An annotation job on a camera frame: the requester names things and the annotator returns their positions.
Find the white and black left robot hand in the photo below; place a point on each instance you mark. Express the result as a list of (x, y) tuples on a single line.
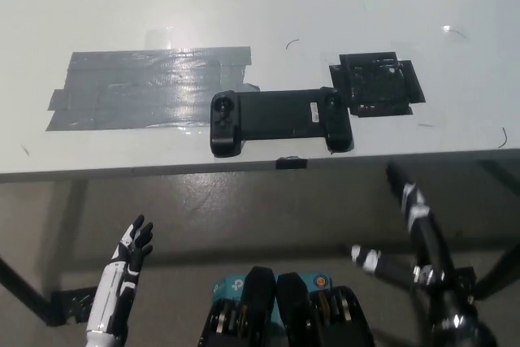
[(106, 294)]

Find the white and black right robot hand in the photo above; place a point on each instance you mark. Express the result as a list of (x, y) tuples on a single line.
[(430, 241)]

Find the black and teal robot body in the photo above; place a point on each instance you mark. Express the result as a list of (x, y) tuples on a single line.
[(284, 310)]

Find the black game controller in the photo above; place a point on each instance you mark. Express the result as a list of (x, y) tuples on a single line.
[(280, 115)]

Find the black table leg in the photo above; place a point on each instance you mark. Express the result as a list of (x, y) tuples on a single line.
[(499, 274), (24, 290)]

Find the small black tape strip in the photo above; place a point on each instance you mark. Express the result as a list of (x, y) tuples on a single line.
[(290, 163)]

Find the grey duct tape patch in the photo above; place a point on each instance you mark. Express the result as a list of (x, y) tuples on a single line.
[(142, 91)]

